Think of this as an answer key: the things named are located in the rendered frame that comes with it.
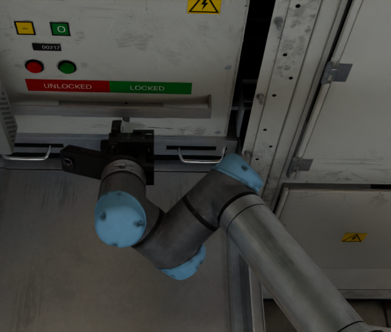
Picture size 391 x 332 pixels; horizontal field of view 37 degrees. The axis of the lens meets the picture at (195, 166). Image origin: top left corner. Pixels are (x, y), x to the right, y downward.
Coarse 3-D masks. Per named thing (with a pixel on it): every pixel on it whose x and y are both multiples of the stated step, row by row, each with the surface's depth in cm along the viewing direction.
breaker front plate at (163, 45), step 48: (0, 0) 95; (48, 0) 95; (96, 0) 95; (144, 0) 96; (240, 0) 96; (0, 48) 104; (96, 48) 105; (144, 48) 105; (192, 48) 105; (48, 96) 116; (96, 96) 116; (144, 96) 116; (192, 96) 117
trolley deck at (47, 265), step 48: (48, 192) 127; (96, 192) 128; (0, 240) 121; (48, 240) 121; (96, 240) 122; (0, 288) 115; (48, 288) 116; (96, 288) 116; (144, 288) 117; (192, 288) 117
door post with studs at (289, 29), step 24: (288, 0) 91; (312, 0) 91; (288, 24) 95; (312, 24) 95; (288, 48) 100; (264, 72) 105; (288, 72) 105; (264, 96) 111; (288, 96) 111; (264, 120) 117; (264, 144) 124; (264, 168) 132
